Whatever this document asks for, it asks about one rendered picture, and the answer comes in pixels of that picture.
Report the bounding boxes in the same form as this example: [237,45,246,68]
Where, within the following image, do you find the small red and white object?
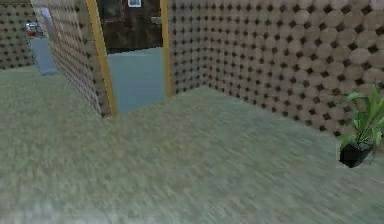
[25,22,40,37]

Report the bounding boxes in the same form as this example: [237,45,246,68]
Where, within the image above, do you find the green house plant black pot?
[338,88,384,169]

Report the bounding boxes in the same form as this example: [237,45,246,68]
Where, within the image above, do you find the yellow door frame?
[85,0,174,118]

